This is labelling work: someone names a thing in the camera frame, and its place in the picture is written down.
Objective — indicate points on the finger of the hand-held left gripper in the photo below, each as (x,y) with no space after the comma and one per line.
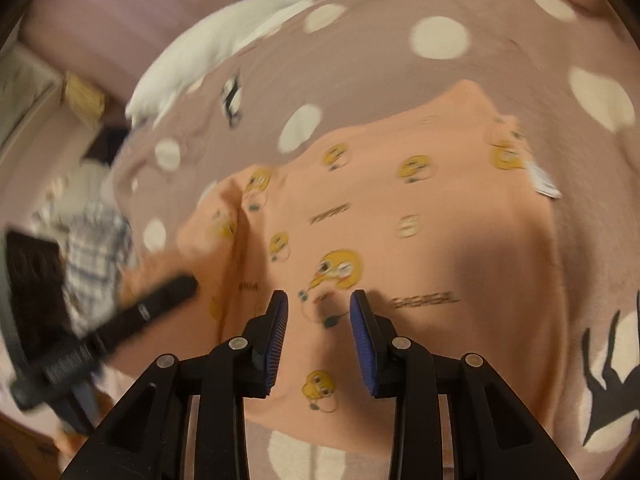
(150,305)

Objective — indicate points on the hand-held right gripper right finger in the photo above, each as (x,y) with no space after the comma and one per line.
(361,345)

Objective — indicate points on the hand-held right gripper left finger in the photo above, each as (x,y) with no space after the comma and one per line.
(276,345)

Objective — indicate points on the orange cartoon print shirt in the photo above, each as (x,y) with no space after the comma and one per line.
(425,220)

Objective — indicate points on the black flat object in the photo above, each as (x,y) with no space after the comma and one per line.
(35,290)

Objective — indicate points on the plaid quilt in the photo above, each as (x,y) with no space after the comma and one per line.
(95,245)

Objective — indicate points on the beige pillow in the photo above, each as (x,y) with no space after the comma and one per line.
(97,182)

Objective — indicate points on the dark brown cloth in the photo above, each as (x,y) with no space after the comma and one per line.
(107,145)

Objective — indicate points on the white goose plush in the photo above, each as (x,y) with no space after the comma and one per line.
(200,60)

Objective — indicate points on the mauve polka dot blanket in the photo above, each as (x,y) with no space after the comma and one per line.
(380,35)

